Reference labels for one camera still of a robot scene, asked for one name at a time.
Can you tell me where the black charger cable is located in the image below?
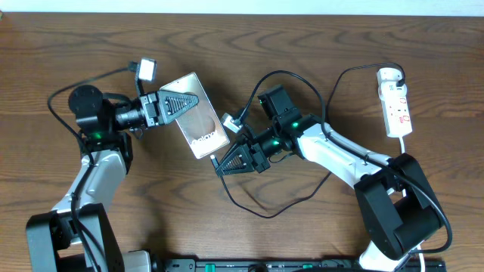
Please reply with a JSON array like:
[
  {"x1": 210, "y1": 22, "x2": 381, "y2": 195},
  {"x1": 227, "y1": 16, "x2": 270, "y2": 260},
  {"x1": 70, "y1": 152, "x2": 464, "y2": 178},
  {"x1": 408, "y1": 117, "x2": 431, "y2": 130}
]
[{"x1": 209, "y1": 62, "x2": 407, "y2": 219}]

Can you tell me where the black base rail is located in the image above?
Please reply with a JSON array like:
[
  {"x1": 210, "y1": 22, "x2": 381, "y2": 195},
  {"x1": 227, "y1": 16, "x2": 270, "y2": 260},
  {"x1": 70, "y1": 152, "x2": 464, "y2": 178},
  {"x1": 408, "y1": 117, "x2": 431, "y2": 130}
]
[{"x1": 160, "y1": 257, "x2": 448, "y2": 272}]

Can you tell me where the white power strip cord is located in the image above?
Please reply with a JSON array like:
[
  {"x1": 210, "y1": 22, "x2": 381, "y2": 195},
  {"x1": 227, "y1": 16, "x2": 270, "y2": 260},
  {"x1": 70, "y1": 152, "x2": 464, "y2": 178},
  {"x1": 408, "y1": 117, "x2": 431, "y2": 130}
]
[{"x1": 398, "y1": 136, "x2": 427, "y2": 272}]

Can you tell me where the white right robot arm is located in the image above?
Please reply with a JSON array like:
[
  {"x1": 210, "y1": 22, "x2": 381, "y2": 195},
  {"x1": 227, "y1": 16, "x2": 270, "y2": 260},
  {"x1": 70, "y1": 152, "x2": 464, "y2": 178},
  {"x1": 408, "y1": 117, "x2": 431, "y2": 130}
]
[{"x1": 212, "y1": 85, "x2": 448, "y2": 271}]

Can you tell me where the white power strip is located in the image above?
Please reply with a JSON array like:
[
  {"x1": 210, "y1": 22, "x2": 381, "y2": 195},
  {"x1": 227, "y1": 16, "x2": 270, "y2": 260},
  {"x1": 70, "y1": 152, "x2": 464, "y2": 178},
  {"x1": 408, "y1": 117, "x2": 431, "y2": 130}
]
[{"x1": 377, "y1": 67, "x2": 412, "y2": 138}]

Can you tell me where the silver smartphone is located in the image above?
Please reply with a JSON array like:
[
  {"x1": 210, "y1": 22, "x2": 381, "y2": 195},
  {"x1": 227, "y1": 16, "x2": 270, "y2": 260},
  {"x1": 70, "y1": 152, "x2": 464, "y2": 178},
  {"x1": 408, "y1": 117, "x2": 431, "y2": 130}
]
[{"x1": 160, "y1": 73, "x2": 230, "y2": 159}]

